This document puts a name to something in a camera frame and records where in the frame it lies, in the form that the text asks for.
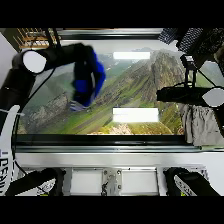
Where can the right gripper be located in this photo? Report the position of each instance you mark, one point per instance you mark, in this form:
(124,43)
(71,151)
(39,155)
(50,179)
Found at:
(175,95)

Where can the blue and black garment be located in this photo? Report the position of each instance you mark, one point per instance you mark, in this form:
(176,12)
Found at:
(97,73)

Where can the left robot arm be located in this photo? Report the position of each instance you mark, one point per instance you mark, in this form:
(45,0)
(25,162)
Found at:
(17,83)

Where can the heap of clothes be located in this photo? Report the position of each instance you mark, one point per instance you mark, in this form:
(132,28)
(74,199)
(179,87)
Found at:
(196,41)

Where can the wooden rack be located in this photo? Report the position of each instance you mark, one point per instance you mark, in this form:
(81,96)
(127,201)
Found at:
(35,37)

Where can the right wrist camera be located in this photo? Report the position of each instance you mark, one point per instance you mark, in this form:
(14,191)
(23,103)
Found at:
(189,68)

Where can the silver frame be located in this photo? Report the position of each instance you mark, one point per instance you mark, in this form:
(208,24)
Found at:
(111,181)

